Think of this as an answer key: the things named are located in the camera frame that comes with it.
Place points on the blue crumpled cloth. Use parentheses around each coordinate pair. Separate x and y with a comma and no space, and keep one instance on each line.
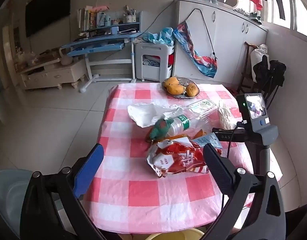
(159,37)

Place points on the black television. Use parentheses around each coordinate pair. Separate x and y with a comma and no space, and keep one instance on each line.
(47,12)

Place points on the white pen holder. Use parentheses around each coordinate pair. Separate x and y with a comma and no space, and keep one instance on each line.
(130,18)

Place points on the row of books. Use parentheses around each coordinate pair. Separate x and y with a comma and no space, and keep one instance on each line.
(87,18)

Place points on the white bag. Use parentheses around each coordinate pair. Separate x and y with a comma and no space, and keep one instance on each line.
(258,55)

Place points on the pink white checkered tablecloth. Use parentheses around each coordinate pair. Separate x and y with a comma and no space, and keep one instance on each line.
(143,192)

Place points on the white jug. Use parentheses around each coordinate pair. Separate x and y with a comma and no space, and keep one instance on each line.
(66,59)

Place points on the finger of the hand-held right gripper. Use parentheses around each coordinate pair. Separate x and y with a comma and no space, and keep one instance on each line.
(226,135)

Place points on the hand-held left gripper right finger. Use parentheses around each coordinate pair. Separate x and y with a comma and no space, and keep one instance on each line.
(218,170)

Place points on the grey-blue chair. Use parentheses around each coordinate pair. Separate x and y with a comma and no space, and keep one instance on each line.
(8,192)

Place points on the stained white crumpled napkin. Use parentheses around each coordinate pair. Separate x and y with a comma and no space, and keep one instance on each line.
(226,116)

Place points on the pink plush toy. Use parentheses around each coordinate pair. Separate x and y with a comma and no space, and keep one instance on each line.
(101,8)

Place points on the clear plastic packet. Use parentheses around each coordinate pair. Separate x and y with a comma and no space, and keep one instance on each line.
(203,106)

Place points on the rough-skinned yellow mango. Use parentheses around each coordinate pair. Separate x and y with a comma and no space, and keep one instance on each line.
(191,90)

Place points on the yellow bin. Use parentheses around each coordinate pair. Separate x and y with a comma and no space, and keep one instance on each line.
(173,237)

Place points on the cream television cabinet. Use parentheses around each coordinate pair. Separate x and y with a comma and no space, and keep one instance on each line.
(53,75)

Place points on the clear bottle with green label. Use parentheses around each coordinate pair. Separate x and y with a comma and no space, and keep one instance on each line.
(181,125)

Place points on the light blue packet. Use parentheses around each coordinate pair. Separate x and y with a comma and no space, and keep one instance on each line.
(209,140)

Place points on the white cabinet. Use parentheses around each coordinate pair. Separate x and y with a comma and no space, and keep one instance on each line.
(231,45)

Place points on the large white tissue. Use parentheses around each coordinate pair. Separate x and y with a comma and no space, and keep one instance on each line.
(146,113)

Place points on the woven fruit basket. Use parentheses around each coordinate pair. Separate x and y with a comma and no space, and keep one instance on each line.
(181,96)

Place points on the wooden chair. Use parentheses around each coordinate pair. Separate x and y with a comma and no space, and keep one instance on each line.
(246,75)

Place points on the colourful hanging bag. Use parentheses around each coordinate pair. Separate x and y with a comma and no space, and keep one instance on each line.
(193,50)

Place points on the red snack bag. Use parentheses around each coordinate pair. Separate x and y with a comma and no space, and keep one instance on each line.
(178,158)

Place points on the white storage stool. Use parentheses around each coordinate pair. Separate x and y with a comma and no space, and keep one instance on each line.
(163,55)

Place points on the blue study desk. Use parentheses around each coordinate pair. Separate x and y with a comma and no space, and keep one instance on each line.
(98,46)

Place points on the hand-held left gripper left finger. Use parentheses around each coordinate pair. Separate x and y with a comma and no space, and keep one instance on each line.
(89,170)

